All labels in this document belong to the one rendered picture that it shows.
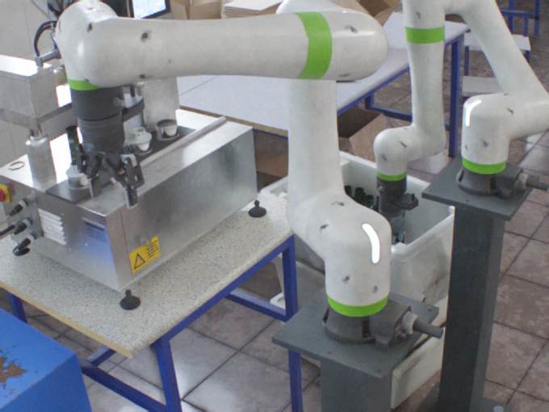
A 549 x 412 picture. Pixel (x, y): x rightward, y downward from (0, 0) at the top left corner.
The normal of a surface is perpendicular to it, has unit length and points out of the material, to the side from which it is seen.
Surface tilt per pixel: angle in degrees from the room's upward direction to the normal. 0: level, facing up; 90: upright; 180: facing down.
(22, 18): 90
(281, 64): 113
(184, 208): 90
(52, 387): 90
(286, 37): 59
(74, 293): 0
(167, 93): 90
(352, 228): 14
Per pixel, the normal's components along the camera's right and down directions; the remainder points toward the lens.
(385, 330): -0.58, 0.30
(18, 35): 0.80, 0.26
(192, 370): -0.07, -0.87
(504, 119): 0.40, 0.40
